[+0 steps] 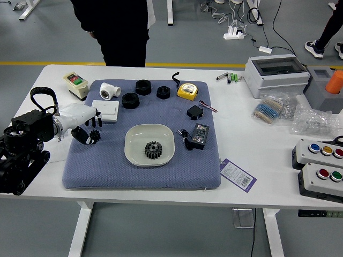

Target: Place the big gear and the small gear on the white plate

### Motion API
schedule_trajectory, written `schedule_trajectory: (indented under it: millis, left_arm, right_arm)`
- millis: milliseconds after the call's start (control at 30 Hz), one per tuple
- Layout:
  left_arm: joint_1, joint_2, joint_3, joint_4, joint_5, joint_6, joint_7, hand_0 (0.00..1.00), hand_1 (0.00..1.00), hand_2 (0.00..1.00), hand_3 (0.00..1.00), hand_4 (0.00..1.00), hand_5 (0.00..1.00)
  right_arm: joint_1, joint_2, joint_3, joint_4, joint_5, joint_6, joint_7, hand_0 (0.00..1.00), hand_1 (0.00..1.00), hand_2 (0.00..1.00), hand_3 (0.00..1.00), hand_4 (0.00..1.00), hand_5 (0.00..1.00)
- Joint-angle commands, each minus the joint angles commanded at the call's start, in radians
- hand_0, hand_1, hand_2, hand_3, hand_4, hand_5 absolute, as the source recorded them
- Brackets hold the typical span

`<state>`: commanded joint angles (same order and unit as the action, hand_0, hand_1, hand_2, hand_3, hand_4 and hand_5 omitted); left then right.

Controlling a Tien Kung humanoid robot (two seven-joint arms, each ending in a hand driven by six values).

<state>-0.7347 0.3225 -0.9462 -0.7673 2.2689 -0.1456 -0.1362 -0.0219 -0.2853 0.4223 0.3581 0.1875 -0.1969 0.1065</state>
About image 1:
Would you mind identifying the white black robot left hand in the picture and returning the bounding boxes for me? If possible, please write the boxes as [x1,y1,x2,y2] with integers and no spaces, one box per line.
[56,103,103,146]

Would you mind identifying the small black gear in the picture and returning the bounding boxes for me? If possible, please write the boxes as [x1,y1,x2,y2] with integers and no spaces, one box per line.
[89,130,102,144]

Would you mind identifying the big black gear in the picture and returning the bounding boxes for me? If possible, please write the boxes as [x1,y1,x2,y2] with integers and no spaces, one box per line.
[144,141,164,161]

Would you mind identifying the big black hex nut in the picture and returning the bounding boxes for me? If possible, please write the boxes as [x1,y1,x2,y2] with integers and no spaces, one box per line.
[135,79,152,96]
[122,92,139,109]

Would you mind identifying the small black hex nut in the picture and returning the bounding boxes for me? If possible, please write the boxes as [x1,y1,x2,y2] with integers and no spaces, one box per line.
[156,86,171,100]

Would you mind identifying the grey distribution box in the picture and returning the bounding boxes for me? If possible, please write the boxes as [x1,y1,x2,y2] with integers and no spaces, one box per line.
[243,54,311,99]

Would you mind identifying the grey three-button control box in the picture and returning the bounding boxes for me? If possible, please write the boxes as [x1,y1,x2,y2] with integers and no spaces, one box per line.
[292,138,343,171]

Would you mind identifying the grey red-green button box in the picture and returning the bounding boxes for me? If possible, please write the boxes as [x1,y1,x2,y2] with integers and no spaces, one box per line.
[297,162,343,203]

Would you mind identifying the white pipe tee fitting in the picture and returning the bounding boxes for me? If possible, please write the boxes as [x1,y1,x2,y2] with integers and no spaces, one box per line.
[99,82,122,101]

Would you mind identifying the white square plate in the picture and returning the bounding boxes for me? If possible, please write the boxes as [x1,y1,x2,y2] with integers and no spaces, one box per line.
[124,123,176,167]

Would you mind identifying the person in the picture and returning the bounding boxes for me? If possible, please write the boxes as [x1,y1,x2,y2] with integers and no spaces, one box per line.
[70,0,156,67]
[304,0,343,59]

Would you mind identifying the blue-grey cushion mat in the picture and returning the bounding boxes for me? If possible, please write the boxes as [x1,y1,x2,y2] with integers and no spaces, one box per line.
[62,79,222,191]

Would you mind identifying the yellow tape measure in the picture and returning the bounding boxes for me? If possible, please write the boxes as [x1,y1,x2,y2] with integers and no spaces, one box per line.
[171,72,199,102]

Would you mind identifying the white background table leg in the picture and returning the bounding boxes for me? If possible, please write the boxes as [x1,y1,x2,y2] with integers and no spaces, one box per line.
[18,0,41,21]
[246,0,265,27]
[167,0,174,27]

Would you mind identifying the black digital display module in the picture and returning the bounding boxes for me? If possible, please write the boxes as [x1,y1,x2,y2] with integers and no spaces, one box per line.
[177,123,210,151]

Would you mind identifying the purple paper tag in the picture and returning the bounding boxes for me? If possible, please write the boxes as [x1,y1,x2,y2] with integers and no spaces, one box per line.
[219,158,257,193]

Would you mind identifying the white power strip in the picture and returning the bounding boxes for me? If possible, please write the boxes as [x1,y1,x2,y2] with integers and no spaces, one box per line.
[223,25,247,41]

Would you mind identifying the clear bag of resistors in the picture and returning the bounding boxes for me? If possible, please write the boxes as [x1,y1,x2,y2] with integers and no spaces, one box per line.
[251,93,285,125]

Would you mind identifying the clear bag of screws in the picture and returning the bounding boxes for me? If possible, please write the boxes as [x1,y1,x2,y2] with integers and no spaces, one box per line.
[278,92,302,126]

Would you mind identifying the bubble wrap bag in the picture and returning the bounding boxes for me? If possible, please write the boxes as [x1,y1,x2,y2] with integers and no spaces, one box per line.
[290,103,340,139]

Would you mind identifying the grey block holder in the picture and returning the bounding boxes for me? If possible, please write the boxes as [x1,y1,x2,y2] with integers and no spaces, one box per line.
[303,66,343,115]

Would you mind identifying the black table height controller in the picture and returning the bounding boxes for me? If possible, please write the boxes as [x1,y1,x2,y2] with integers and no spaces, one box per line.
[297,209,343,218]

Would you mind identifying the orange cylinder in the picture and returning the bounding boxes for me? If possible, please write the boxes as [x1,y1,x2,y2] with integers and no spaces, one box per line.
[325,70,343,95]

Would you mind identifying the cream red-green switch box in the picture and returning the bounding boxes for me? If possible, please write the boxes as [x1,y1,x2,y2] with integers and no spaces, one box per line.
[63,71,90,102]

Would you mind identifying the white wall switch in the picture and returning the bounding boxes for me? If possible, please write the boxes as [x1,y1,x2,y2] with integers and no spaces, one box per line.
[92,99,120,124]

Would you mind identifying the black servo with wires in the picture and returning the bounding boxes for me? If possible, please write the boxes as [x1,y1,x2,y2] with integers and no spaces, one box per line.
[187,100,218,121]

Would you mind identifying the white floor cable bundle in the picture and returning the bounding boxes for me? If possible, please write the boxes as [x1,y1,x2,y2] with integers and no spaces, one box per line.
[211,0,249,27]

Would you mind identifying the grey under-table bracket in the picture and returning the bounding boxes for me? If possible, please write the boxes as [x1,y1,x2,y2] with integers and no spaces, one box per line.
[232,208,255,229]

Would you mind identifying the black coiled floor cable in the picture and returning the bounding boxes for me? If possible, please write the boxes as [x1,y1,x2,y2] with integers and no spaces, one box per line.
[247,7,265,26]

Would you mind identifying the long black floor cable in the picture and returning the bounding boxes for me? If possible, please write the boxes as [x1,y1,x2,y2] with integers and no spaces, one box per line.
[272,0,308,67]

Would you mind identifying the black hanging cable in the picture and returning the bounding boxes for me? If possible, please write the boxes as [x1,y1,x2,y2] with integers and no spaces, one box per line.
[250,208,257,257]

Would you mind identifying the black handled scissors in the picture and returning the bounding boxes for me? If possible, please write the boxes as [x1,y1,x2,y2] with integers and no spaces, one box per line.
[321,135,343,147]

